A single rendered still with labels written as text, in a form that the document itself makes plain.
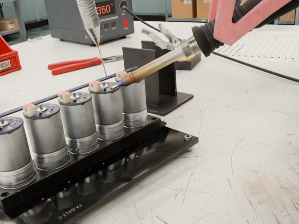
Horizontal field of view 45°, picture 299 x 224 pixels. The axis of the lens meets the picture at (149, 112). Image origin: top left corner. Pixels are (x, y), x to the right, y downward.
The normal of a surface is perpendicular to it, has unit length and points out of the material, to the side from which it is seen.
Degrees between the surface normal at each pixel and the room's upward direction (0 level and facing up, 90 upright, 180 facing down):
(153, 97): 90
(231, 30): 98
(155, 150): 0
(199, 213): 0
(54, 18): 90
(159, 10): 90
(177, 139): 0
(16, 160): 90
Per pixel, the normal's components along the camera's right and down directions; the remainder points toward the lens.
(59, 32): -0.69, 0.33
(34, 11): 0.85, 0.15
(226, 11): -0.05, 0.53
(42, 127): 0.15, 0.38
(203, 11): -0.53, 0.26
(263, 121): -0.07, -0.91
